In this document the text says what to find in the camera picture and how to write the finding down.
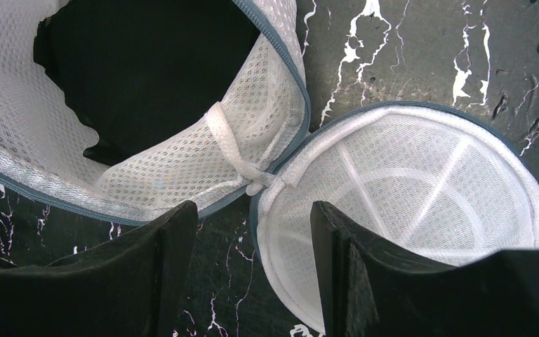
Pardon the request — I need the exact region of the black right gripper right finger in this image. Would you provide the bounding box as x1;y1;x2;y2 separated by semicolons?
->
310;201;539;336

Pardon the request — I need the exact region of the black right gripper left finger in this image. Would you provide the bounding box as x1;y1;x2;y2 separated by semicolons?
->
0;201;198;336

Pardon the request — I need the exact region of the black bra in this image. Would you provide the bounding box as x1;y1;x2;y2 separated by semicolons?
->
34;1;260;166

